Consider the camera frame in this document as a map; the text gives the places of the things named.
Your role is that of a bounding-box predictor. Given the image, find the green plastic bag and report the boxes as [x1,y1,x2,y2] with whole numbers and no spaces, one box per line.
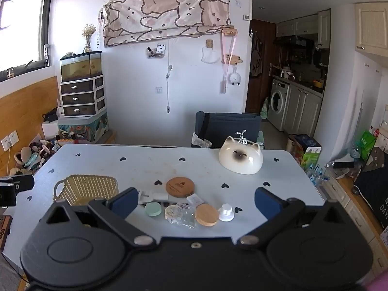
[359,130,378,159]

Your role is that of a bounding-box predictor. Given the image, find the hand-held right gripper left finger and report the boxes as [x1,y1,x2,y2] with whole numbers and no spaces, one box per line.
[39,187,156,248]

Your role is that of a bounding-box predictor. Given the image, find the black printed cloth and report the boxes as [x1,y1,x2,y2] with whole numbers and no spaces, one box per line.
[354,147,388,231]

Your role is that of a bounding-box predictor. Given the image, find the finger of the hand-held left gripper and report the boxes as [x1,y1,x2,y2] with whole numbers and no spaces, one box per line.
[11,174,35,193]

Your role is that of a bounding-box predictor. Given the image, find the dark blue chair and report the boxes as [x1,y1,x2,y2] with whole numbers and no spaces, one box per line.
[191,111,263,150]

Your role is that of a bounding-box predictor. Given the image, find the three drawer storage unit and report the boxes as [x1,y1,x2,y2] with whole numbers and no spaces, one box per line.
[60,75,106,117]

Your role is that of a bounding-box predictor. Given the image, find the white hanging cable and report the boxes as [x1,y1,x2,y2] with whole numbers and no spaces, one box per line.
[165,64,173,114]

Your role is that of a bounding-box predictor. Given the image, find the wooden hook rack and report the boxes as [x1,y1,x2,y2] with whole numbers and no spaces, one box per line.
[224,54,245,66]

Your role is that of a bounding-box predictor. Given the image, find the brown box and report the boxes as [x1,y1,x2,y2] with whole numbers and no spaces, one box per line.
[0,215,13,253]

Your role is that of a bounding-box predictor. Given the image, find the brown round wooden coaster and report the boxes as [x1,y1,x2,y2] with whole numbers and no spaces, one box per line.
[166,177,195,199]

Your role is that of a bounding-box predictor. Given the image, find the green carton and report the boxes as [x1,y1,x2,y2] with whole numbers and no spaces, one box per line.
[302,147,322,167]

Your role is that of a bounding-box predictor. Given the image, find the dried flowers in vase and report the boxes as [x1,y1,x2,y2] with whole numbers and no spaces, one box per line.
[82,24,97,53]

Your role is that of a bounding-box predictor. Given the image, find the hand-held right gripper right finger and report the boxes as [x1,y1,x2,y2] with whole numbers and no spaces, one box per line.
[237,187,352,246]

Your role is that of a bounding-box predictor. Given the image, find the yellow woven plastic basket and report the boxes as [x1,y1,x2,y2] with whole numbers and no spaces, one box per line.
[53,174,120,207]

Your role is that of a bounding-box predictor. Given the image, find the brown door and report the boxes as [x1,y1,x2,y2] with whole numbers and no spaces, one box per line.
[245,20,277,114]

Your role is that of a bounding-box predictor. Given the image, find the white sheep plush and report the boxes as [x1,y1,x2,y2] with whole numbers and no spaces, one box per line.
[228,66,242,86]

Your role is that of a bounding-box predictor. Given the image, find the pile of assorted clutter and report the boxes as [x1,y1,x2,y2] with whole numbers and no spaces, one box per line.
[8,136,65,177]

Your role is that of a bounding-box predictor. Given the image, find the clear plastic package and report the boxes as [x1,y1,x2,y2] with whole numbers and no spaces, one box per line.
[169,202,198,229]

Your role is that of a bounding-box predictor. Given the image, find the cardboard box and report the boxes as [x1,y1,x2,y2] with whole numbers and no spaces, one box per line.
[287,133,322,162]

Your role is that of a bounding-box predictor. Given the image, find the washing machine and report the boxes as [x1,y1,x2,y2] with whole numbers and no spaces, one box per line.
[269,79,290,131]

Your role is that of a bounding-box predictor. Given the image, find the pink ribbon strap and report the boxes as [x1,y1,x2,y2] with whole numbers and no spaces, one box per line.
[219,33,236,94]

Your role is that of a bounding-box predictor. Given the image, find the white plastic knob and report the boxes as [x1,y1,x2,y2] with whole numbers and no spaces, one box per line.
[218,204,234,222]

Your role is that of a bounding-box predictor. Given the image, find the lower kitchen cabinets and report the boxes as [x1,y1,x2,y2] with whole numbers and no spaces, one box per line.
[282,83,323,137]

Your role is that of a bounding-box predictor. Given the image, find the hanging tote bag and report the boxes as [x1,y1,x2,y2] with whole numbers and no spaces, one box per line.
[250,33,263,77]

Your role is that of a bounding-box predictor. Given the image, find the cream wall cupboard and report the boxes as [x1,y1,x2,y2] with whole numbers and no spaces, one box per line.
[355,2,388,57]

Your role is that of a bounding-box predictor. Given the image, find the white cloth on chair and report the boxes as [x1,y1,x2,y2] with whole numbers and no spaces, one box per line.
[191,131,213,148]

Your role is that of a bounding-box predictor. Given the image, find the glass fish tank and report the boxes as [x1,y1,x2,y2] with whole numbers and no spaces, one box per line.
[60,50,104,83]

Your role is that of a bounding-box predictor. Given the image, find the upper kitchen cabinets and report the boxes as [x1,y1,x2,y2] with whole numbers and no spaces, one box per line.
[275,8,331,49]

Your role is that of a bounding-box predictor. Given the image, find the colourful printed storage box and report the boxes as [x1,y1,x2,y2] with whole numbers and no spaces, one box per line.
[57,112,109,144]

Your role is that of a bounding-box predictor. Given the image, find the mint green round disc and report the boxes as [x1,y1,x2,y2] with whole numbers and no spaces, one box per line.
[145,202,164,217]

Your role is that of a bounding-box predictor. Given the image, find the white wall socket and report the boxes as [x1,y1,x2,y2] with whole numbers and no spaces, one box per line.
[1,130,19,151]

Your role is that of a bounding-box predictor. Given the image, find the cat face ceramic figure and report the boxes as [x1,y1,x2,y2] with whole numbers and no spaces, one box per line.
[219,136,264,175]

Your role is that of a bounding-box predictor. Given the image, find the light wooden round lid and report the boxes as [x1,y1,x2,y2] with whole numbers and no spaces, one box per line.
[194,204,219,227]

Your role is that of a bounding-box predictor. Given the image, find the kitchen cabinets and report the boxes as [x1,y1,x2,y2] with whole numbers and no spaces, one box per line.
[282,83,323,137]
[275,8,331,49]

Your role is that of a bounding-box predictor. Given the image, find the bear print blanket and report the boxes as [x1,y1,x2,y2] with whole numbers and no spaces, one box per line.
[99,0,233,48]

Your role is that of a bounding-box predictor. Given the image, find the white rectangular plug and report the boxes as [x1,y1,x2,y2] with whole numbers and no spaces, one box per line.
[138,190,169,204]

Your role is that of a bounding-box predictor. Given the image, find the window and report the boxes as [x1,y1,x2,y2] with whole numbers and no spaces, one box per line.
[0,0,51,82]

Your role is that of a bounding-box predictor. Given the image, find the pack of water bottles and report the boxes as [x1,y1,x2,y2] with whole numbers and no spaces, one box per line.
[306,164,330,186]

